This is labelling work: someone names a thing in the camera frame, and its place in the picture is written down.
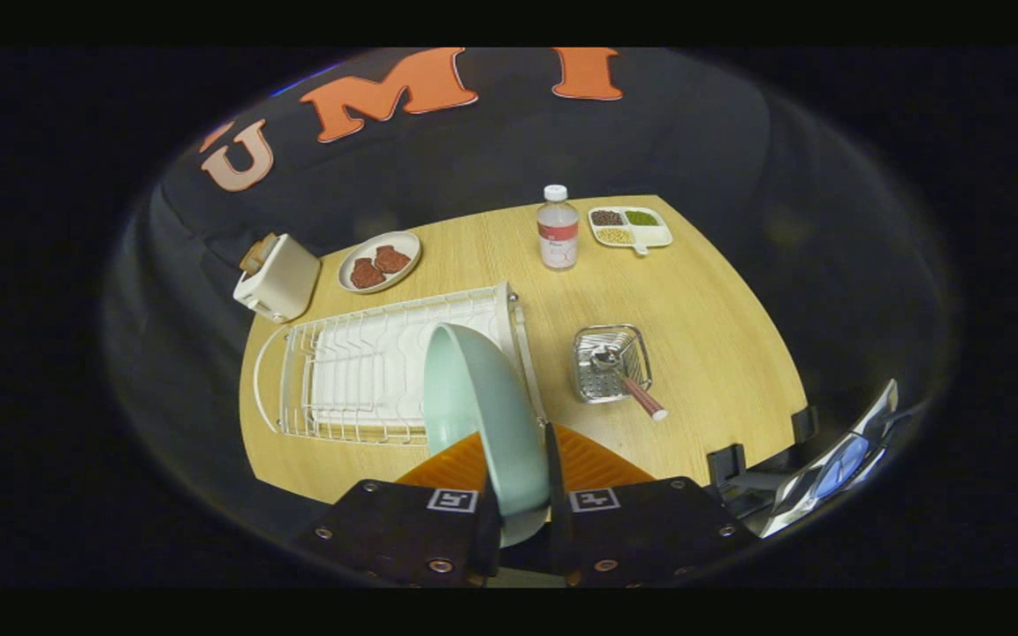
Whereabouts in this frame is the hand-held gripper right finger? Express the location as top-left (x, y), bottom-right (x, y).
top-left (544, 422), bottom-right (759, 589)

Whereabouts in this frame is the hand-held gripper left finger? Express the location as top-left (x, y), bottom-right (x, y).
top-left (297, 430), bottom-right (504, 589)

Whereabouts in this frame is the mint green plate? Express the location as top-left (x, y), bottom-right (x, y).
top-left (423, 322), bottom-right (552, 549)

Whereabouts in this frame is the metal mesh basket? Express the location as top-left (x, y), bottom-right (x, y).
top-left (573, 324), bottom-right (653, 405)

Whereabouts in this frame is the metal spoon with red handle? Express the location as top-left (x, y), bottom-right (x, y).
top-left (591, 346), bottom-right (669, 422)

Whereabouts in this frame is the white wire dish rack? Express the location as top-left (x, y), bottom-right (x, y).
top-left (253, 283), bottom-right (547, 447)

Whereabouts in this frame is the white segmented dish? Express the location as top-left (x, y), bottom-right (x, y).
top-left (588, 206), bottom-right (674, 257)

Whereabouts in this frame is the beige plate with meat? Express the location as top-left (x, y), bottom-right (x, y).
top-left (338, 231), bottom-right (422, 294)

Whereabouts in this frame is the clear bottle with red label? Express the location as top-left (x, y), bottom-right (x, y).
top-left (537, 184), bottom-right (581, 271)

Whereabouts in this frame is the cream white toaster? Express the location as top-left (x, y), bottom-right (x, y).
top-left (233, 233), bottom-right (322, 323)

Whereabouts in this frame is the shiny silver blue object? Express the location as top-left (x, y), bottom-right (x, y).
top-left (761, 380), bottom-right (900, 538)

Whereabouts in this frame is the brown toast slice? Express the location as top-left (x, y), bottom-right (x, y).
top-left (239, 232), bottom-right (279, 275)

